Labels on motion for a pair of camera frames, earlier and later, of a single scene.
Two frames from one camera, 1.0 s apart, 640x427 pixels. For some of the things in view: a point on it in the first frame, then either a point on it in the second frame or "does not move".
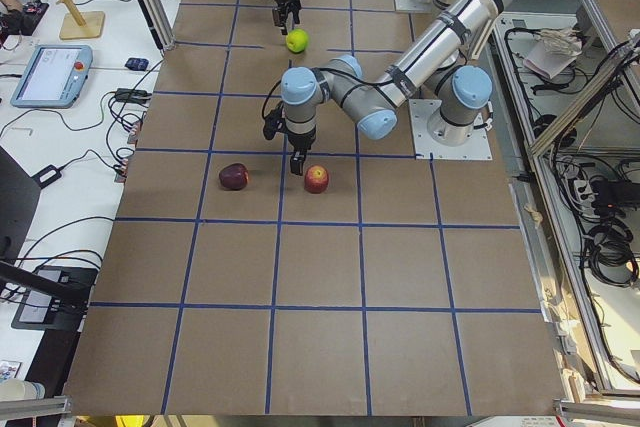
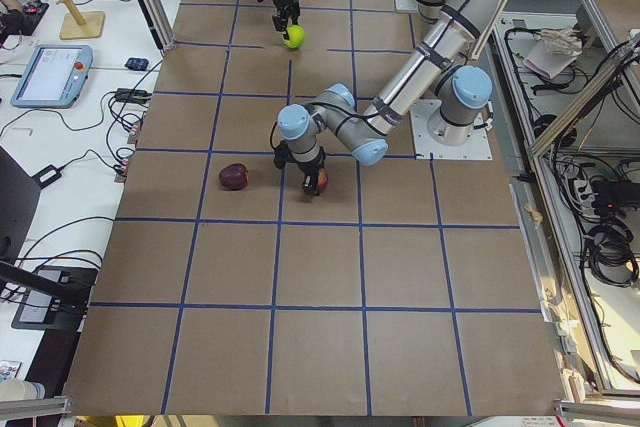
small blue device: [137, 63] does not move
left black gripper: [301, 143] → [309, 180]
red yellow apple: [316, 179] does not move
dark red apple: [233, 176] does not move
